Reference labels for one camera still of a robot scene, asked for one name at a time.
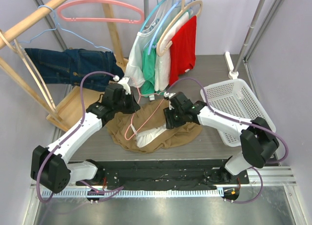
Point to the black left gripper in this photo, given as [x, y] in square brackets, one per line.
[132, 103]

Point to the red hanging shirt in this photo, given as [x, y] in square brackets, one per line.
[182, 50]

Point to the blue plastic hanger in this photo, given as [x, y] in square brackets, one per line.
[169, 11]

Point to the white plastic laundry basket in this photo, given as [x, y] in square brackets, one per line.
[235, 99]

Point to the white hanging shirt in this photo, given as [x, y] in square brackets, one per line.
[163, 63]

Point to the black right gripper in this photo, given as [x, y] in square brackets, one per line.
[171, 123]

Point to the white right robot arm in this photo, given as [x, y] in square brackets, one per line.
[257, 141]

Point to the metal garment rack pole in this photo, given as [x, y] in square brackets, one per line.
[248, 35]

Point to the pink plastic hanger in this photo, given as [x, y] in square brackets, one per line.
[98, 11]

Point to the tan cloth garment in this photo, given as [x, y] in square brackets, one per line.
[154, 135]

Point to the blue denim skirt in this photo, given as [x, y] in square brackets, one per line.
[71, 65]

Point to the wooden rack rail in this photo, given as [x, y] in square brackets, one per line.
[30, 20]

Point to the teal plastic hanger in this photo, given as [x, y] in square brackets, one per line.
[148, 14]

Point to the wooden hanger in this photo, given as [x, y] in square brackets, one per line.
[17, 48]

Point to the green hanging shirt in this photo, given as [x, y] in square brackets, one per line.
[149, 61]

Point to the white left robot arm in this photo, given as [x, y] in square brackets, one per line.
[50, 165]

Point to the white long sleeve shirt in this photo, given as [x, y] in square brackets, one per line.
[134, 65]

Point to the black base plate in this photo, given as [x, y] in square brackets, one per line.
[164, 175]

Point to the beige plastic hanger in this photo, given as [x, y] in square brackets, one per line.
[185, 8]

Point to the pink wire hanger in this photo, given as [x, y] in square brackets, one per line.
[132, 129]

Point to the white rack foot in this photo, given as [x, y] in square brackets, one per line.
[230, 66]

